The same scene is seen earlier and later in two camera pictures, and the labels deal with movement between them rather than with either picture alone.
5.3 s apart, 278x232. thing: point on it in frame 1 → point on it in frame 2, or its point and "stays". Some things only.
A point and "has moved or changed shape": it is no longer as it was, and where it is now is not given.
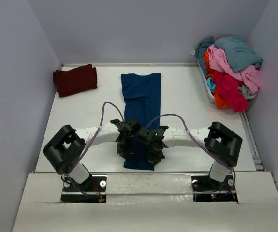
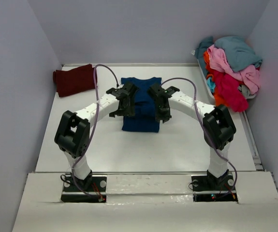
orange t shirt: (220, 102) stays
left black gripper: (125, 153) → (129, 111)
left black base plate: (94, 190) stays
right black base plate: (206, 189) stays
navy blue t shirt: (141, 95) has moved or changed shape
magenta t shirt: (231, 93) stays
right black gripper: (154, 159) → (159, 116)
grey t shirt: (246, 92) stays
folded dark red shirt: (81, 79) stays
